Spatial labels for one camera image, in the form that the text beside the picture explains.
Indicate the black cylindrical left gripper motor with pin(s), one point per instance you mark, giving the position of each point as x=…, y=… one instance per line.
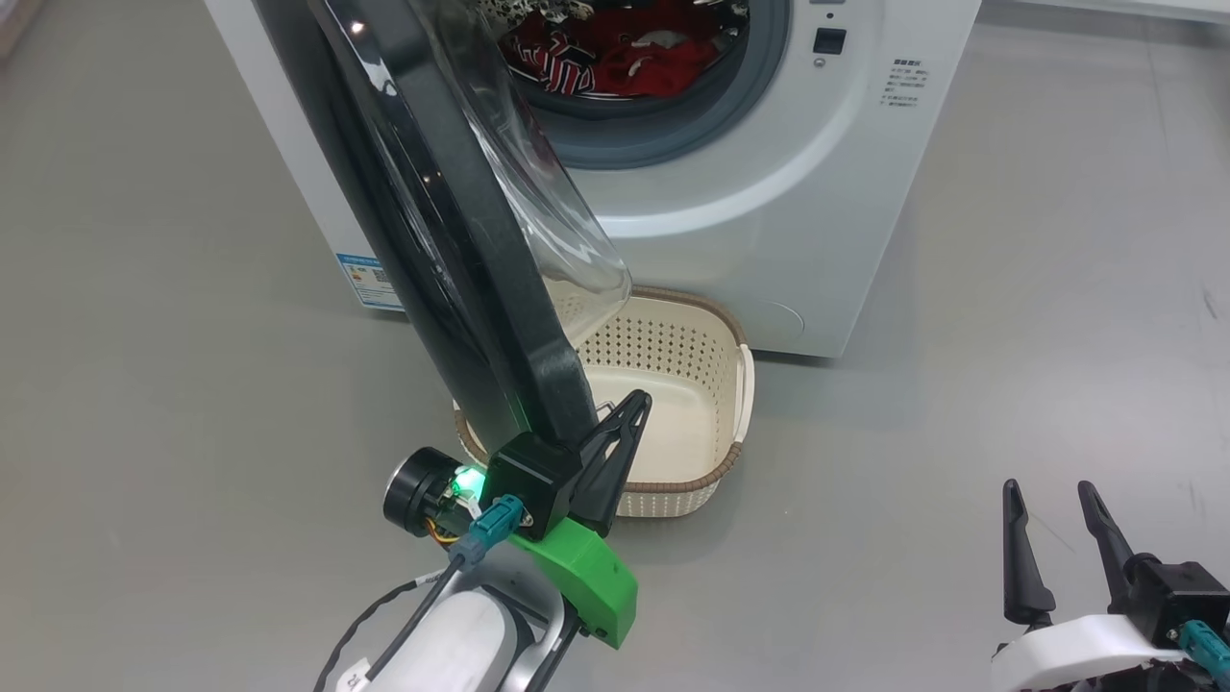
x=413, y=490

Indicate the blue energy label sticker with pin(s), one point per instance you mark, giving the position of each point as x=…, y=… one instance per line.
x=365, y=281

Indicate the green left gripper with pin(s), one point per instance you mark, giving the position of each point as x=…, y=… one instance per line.
x=596, y=586

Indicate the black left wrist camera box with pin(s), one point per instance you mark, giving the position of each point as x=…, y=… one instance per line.
x=528, y=476

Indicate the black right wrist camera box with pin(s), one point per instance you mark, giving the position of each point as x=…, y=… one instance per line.
x=1182, y=596

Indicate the cream perforated laundry basket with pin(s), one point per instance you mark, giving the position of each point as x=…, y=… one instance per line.
x=673, y=404

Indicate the black round glass washer door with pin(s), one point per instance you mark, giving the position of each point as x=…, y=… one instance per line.
x=500, y=288

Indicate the white washing machine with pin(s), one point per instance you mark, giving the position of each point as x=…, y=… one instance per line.
x=769, y=240

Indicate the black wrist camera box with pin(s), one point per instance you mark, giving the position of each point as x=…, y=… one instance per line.
x=1182, y=596
x=528, y=476

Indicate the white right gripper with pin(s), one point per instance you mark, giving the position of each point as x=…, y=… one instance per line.
x=1076, y=649

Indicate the red jersey with striped trim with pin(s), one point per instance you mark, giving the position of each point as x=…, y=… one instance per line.
x=557, y=67

